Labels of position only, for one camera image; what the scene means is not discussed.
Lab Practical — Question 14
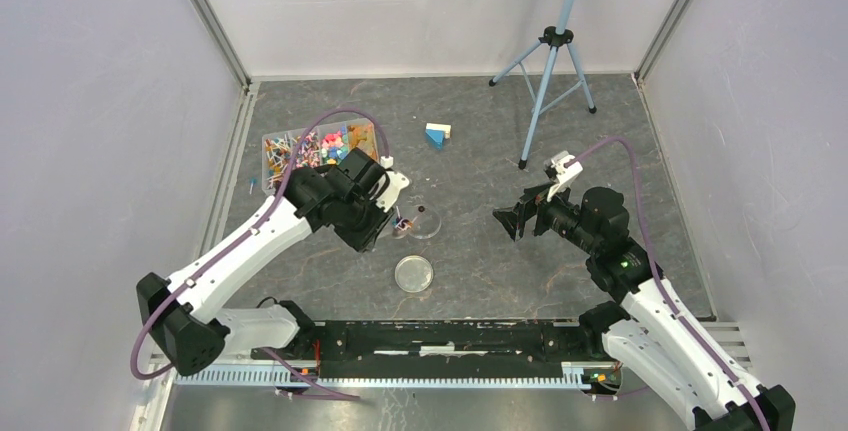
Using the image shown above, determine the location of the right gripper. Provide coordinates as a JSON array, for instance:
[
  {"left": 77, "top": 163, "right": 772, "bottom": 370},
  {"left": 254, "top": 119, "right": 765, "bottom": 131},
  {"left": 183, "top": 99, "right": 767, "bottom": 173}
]
[{"left": 492, "top": 176, "right": 600, "bottom": 255}]

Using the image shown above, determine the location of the clear plastic scoop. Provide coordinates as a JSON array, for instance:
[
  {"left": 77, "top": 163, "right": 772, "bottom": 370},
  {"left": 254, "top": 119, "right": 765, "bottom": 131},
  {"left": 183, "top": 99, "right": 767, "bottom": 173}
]
[{"left": 389, "top": 215, "right": 418, "bottom": 239}]

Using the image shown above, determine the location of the clear round dish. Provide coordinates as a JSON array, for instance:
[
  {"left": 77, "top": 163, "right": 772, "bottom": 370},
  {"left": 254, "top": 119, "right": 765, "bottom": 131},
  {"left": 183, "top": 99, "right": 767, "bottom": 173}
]
[{"left": 402, "top": 204, "right": 442, "bottom": 240}]

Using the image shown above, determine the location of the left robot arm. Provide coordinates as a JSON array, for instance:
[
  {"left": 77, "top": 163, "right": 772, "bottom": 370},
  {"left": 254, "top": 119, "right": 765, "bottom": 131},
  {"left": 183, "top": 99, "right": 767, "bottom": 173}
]
[{"left": 136, "top": 149, "right": 411, "bottom": 376}]

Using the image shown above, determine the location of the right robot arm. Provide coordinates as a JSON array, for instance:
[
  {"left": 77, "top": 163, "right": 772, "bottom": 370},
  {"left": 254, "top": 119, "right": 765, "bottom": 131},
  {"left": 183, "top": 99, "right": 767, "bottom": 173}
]
[{"left": 492, "top": 185, "right": 796, "bottom": 430}]

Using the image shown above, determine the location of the round clear lid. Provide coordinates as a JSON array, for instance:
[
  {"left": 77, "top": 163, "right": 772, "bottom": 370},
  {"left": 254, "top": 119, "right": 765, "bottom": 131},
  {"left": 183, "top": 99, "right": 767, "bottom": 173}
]
[{"left": 394, "top": 255, "right": 434, "bottom": 293}]

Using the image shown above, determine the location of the clear compartment candy box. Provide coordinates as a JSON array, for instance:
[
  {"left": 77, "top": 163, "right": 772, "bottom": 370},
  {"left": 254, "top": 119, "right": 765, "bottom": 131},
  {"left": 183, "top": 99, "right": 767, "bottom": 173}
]
[{"left": 259, "top": 118, "right": 380, "bottom": 195}]

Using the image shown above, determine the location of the blue white block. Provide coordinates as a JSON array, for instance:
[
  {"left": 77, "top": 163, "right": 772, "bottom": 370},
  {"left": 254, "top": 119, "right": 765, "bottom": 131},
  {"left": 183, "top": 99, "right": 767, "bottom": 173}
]
[{"left": 425, "top": 122, "right": 452, "bottom": 150}]

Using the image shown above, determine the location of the blue tripod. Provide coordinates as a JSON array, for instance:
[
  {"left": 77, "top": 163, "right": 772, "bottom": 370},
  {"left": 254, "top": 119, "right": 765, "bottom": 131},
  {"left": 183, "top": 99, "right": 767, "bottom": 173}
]
[{"left": 488, "top": 0, "right": 597, "bottom": 170}]

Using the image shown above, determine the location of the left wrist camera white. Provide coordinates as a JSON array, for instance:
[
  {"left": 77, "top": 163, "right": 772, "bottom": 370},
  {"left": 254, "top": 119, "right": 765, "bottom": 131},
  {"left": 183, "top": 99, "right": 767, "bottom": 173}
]
[{"left": 375, "top": 156, "right": 411, "bottom": 213}]

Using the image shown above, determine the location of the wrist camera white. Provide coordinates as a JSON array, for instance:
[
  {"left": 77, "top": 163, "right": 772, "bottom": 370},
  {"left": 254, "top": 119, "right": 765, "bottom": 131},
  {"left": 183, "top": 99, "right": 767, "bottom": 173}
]
[
  {"left": 375, "top": 156, "right": 411, "bottom": 213},
  {"left": 544, "top": 151, "right": 583, "bottom": 202}
]

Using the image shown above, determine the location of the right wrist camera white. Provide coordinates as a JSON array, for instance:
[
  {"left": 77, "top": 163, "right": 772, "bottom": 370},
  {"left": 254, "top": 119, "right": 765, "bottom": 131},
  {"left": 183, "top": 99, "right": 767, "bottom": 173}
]
[{"left": 544, "top": 151, "right": 583, "bottom": 202}]

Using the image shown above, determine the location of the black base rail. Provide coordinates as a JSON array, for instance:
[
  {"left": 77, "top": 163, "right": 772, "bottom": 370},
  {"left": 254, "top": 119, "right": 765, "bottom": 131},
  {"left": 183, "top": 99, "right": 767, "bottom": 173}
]
[{"left": 250, "top": 320, "right": 623, "bottom": 395}]

